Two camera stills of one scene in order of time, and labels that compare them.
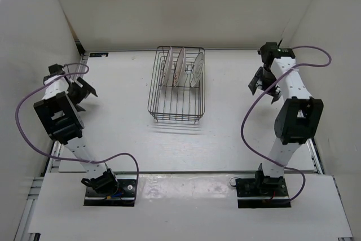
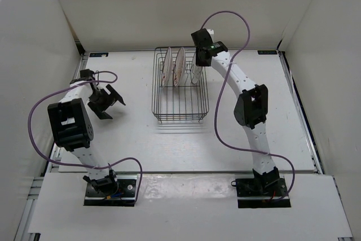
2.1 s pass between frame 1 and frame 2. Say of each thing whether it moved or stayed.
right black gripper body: moved
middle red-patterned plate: stayed
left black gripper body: moved
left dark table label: stayed
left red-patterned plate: stayed
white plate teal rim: stayed
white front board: stayed
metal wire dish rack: stayed
